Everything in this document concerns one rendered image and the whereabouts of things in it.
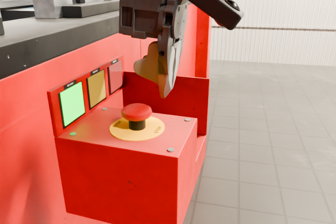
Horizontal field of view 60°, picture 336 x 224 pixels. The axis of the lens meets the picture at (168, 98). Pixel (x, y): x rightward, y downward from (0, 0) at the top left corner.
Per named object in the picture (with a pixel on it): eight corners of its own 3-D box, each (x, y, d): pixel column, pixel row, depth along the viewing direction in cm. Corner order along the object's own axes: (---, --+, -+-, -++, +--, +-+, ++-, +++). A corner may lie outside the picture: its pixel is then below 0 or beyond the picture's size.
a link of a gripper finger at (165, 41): (163, 67, 45) (167, 9, 42) (174, 69, 45) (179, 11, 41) (153, 76, 41) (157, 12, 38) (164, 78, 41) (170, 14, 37)
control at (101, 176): (177, 240, 36) (179, 106, 29) (65, 213, 40) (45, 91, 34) (205, 155, 54) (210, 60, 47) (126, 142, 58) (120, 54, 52)
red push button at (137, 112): (146, 141, 36) (145, 114, 35) (117, 136, 37) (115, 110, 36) (156, 127, 40) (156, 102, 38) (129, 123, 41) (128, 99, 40)
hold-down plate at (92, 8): (82, 18, 74) (80, 5, 73) (63, 17, 75) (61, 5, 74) (124, 9, 101) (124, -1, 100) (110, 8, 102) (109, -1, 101)
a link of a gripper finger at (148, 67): (136, 92, 48) (139, 35, 44) (171, 98, 46) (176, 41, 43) (128, 98, 45) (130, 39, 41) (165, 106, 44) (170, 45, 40)
